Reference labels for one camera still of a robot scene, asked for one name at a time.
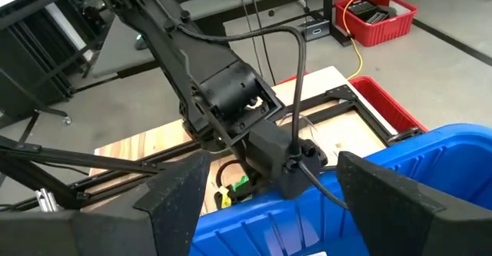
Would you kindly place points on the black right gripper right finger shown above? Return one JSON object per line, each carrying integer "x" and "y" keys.
{"x": 403, "y": 229}

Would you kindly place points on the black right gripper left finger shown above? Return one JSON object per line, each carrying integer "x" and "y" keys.
{"x": 115, "y": 233}

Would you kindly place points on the large blue plastic bin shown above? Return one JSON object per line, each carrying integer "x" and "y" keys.
{"x": 442, "y": 163}

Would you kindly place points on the small yellow tag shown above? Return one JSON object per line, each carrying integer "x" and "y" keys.
{"x": 225, "y": 200}

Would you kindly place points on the empty red plastic basket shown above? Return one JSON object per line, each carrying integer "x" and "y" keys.
{"x": 388, "y": 106}

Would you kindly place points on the grey floor box device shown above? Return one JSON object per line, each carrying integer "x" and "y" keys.
{"x": 316, "y": 29}

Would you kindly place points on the red basket with black devices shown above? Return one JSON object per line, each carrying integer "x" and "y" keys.
{"x": 378, "y": 29}

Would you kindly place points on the black box device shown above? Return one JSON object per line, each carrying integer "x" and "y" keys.
{"x": 361, "y": 7}
{"x": 377, "y": 17}

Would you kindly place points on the black computer mouse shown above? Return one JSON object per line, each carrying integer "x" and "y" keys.
{"x": 140, "y": 41}

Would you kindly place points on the black slatted panel stand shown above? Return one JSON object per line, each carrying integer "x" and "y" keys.
{"x": 30, "y": 64}

